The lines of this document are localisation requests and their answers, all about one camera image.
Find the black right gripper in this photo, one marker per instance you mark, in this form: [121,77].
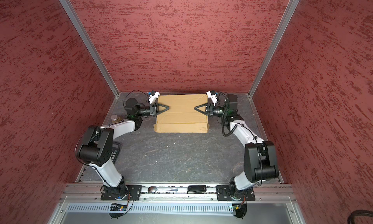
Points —
[208,106]

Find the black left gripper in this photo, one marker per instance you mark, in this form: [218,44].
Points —
[154,109]

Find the brown cardboard box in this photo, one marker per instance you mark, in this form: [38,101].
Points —
[182,117]

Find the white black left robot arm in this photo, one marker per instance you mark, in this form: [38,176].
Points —
[94,149]

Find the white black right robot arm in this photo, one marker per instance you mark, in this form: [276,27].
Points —
[260,158]

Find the glass jar with lid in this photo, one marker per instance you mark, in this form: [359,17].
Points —
[115,119]

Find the black calculator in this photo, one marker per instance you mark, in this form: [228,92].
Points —
[115,151]

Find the black car key fob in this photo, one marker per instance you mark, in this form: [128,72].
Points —
[196,189]

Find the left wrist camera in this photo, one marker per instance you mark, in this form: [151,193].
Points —
[153,96]

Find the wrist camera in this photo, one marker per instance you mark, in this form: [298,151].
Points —
[153,96]
[212,95]

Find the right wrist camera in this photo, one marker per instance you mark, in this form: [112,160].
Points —
[212,95]

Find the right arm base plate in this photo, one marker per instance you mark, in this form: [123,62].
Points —
[229,193]

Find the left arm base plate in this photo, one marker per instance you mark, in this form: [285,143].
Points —
[121,193]

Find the aluminium front rail frame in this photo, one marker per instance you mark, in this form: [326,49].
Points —
[174,198]

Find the aluminium corner post left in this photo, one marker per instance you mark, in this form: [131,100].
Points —
[78,25]

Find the aluminium corner post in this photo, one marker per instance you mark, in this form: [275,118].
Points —
[78,25]
[288,13]

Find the aluminium corner post right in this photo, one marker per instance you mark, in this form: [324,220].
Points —
[288,13]

